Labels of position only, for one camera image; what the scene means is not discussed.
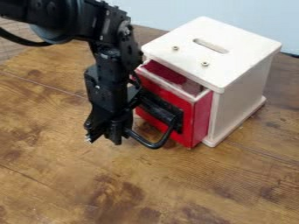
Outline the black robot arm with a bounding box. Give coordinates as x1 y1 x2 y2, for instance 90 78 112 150
0 0 142 145

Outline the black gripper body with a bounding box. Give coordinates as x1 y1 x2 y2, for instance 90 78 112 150
84 66 140 143

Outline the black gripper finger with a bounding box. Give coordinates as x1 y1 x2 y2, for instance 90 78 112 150
122 112 133 138
104 120 122 145

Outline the red drawer front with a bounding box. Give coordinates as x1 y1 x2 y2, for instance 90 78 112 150
134 59 213 148

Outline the white wooden box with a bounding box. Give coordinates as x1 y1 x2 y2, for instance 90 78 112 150
141 17 281 147

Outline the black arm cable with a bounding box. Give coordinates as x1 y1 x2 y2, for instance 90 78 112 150
0 26 53 47

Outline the black metal drawer handle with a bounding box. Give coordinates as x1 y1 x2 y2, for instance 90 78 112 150
129 89 182 150

